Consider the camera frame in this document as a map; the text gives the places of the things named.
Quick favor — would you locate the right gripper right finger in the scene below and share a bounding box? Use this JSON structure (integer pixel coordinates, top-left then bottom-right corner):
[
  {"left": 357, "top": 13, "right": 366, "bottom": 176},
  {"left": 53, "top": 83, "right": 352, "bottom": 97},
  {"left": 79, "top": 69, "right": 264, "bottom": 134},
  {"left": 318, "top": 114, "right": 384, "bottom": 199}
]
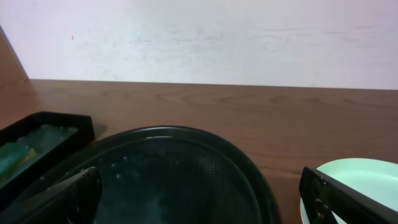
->
[{"left": 299, "top": 167, "right": 397, "bottom": 224}]

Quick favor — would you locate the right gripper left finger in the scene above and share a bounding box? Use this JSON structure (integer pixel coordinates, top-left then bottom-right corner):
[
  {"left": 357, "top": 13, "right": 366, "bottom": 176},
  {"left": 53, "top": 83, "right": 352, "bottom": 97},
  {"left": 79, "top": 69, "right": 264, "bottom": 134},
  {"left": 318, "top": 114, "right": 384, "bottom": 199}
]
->
[{"left": 1, "top": 167, "right": 103, "bottom": 224}]

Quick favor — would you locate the mint green plate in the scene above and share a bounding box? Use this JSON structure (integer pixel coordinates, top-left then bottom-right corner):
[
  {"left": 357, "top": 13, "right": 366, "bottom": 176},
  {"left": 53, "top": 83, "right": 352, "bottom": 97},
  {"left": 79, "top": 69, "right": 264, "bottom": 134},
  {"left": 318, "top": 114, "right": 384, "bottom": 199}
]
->
[{"left": 300, "top": 158, "right": 397, "bottom": 224}]

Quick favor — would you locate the green yellow sponge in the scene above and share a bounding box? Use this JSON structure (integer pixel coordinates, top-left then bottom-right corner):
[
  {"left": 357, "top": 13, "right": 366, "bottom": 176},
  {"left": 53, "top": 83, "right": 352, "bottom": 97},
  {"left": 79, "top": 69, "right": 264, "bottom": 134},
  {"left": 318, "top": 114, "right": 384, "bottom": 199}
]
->
[{"left": 1, "top": 142, "right": 37, "bottom": 183}]

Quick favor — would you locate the rectangular black sponge tray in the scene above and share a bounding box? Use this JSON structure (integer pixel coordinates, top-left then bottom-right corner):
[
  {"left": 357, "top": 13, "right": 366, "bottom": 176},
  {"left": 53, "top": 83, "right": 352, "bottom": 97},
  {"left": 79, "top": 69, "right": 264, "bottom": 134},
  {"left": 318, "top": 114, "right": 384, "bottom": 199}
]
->
[{"left": 1, "top": 111, "right": 95, "bottom": 211}]

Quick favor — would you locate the round black tray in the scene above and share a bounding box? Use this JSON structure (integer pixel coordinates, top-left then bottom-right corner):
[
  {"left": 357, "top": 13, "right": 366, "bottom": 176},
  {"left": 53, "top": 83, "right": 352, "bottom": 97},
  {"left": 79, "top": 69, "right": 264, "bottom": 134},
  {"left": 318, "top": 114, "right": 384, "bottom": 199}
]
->
[{"left": 18, "top": 126, "right": 280, "bottom": 223}]

